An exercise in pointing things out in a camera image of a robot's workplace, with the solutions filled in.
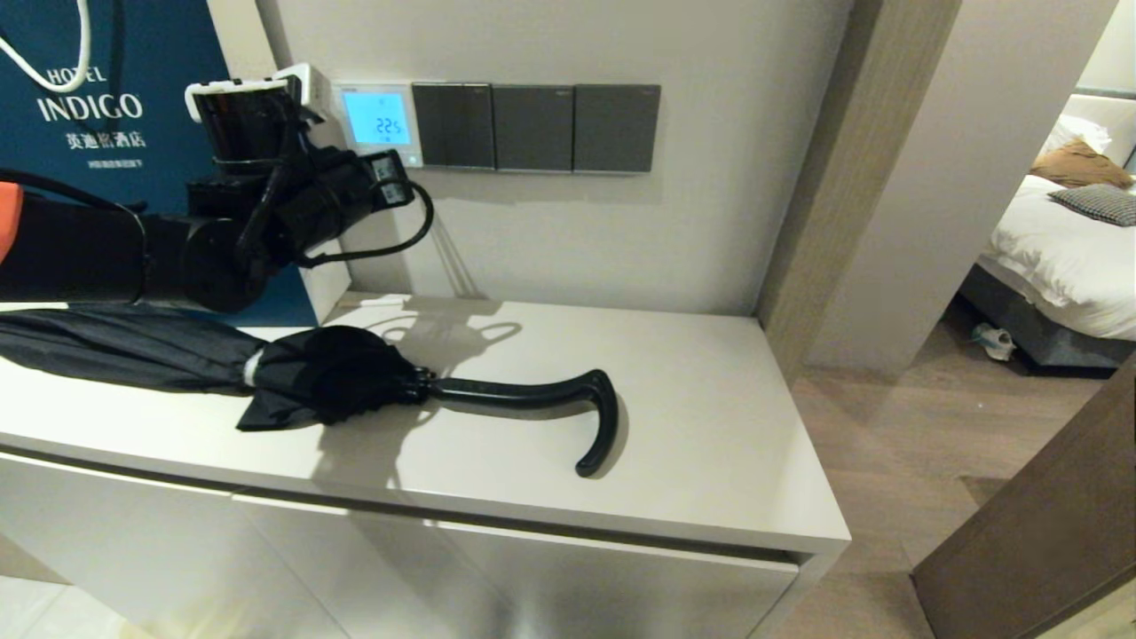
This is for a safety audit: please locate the white wall thermostat panel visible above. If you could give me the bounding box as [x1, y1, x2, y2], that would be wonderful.
[332, 82, 425, 169]

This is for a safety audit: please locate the black folded umbrella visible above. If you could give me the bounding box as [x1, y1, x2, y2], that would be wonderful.
[0, 306, 619, 478]

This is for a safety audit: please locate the blue Hotel Indigo paper bag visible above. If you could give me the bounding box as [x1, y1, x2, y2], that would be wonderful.
[0, 0, 351, 327]

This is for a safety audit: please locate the white cabinet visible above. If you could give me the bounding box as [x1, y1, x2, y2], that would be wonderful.
[0, 271, 851, 639]

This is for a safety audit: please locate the white and teal sneaker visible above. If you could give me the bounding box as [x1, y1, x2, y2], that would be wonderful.
[971, 322, 1018, 363]

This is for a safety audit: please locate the bed with white duvet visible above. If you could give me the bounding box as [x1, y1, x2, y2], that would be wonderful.
[958, 86, 1136, 370]

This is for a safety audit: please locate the brown cushion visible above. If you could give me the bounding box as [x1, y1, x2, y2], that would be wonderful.
[1029, 139, 1135, 190]

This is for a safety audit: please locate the white pillow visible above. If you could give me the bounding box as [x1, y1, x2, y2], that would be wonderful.
[1038, 93, 1136, 172]

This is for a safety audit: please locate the houndstooth patterned cushion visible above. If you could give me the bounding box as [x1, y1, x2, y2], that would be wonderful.
[1047, 183, 1136, 228]

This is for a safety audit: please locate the brown wooden door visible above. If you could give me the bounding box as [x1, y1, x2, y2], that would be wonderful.
[910, 351, 1136, 639]

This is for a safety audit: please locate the black looping cable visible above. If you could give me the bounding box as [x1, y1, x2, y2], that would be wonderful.
[295, 177, 436, 269]

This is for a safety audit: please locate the dark grey three-gang wall switch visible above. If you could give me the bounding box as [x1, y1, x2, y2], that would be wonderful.
[411, 83, 495, 170]

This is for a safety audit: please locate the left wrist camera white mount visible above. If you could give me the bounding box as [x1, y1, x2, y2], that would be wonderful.
[185, 62, 331, 166]

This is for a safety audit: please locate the grey single rocker switch panel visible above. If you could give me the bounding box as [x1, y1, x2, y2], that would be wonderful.
[492, 84, 575, 173]
[572, 84, 661, 174]

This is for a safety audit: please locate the white rope bag handle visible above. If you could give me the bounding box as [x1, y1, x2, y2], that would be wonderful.
[0, 0, 93, 93]

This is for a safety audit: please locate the light wooden door frame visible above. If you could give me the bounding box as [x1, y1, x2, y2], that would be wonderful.
[754, 0, 964, 383]

